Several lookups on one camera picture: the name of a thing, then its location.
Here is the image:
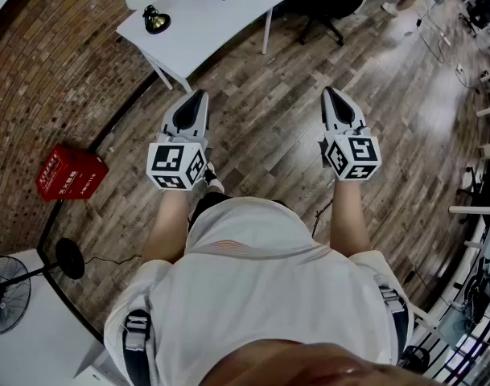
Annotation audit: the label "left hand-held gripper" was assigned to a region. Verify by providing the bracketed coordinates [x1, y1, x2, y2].
[146, 89, 211, 193]

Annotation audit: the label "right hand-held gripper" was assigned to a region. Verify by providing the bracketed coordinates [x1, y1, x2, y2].
[317, 86, 381, 183]

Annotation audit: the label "person's right forearm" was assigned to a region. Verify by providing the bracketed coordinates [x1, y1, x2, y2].
[328, 179, 373, 257]

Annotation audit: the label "person's left forearm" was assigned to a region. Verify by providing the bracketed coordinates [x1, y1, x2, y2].
[142, 189, 191, 263]

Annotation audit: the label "person's white sneaker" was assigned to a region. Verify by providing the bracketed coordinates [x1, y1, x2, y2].
[204, 162, 225, 195]

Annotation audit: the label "person's black shorts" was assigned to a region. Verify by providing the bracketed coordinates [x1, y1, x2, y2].
[190, 191, 288, 224]

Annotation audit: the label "white table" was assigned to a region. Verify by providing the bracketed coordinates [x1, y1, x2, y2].
[115, 0, 296, 92]

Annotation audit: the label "red box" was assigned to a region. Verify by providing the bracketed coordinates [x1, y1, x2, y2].
[35, 144, 109, 203]

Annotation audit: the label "black standing fan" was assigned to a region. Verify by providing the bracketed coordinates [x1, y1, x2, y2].
[0, 237, 86, 336]

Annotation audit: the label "person's white shirt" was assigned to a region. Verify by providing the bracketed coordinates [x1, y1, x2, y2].
[103, 197, 414, 386]

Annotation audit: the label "cluttered white desk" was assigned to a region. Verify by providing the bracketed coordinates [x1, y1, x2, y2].
[409, 201, 490, 386]

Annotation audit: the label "person's face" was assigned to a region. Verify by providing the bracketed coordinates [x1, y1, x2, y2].
[204, 338, 490, 386]

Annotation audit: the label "large white desk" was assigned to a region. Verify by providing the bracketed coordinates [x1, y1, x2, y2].
[0, 249, 109, 386]

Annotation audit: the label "thin black dangling cable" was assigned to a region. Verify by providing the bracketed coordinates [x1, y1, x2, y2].
[311, 199, 334, 236]

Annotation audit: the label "black fan power cable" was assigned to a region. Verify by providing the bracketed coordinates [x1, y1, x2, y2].
[83, 254, 143, 265]

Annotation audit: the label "grey right backpack strap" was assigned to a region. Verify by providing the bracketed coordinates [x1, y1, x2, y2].
[375, 283, 409, 361]

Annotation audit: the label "grey backpack strap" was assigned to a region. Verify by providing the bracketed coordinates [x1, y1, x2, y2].
[375, 283, 409, 361]
[121, 310, 153, 386]

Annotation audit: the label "grey left backpack strap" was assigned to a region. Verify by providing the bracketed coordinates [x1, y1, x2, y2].
[121, 310, 153, 386]

